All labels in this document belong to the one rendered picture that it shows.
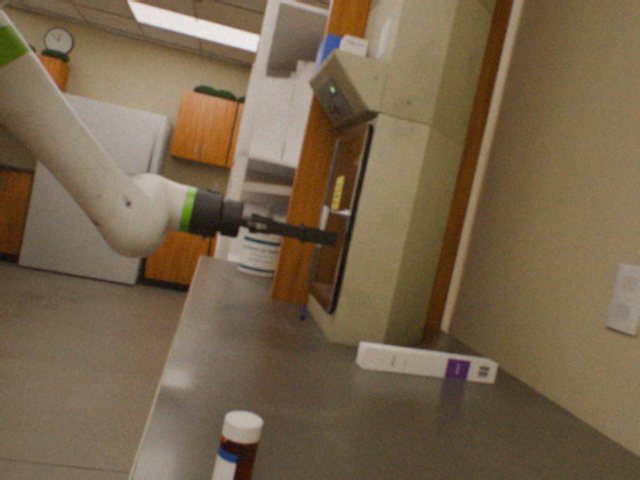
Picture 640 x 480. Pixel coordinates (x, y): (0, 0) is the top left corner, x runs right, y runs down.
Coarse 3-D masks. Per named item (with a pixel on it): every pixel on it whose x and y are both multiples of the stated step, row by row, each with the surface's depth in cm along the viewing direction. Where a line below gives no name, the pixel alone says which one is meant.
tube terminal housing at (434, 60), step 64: (384, 0) 124; (448, 0) 110; (448, 64) 112; (384, 128) 110; (448, 128) 119; (384, 192) 111; (448, 192) 126; (384, 256) 112; (320, 320) 124; (384, 320) 113
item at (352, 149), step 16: (368, 128) 110; (352, 144) 122; (368, 144) 110; (336, 160) 137; (352, 160) 119; (336, 176) 133; (352, 176) 116; (352, 192) 113; (352, 208) 111; (336, 224) 122; (336, 240) 118; (320, 256) 133; (336, 256) 116; (320, 272) 129; (336, 272) 113; (320, 288) 125; (336, 288) 112; (320, 304) 122
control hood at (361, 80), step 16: (336, 64) 109; (352, 64) 107; (368, 64) 108; (384, 64) 109; (320, 80) 126; (336, 80) 115; (352, 80) 108; (368, 80) 108; (384, 80) 109; (352, 96) 112; (368, 96) 109; (368, 112) 111
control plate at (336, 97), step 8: (328, 88) 124; (336, 88) 118; (320, 96) 134; (328, 96) 128; (336, 96) 122; (328, 104) 132; (336, 104) 126; (336, 112) 130; (344, 112) 124; (352, 112) 118; (336, 120) 134
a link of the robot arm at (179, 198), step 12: (144, 180) 103; (156, 180) 105; (168, 180) 107; (156, 192) 101; (168, 192) 104; (180, 192) 106; (192, 192) 107; (168, 204) 102; (180, 204) 105; (192, 204) 105; (180, 216) 105; (168, 228) 107; (180, 228) 107
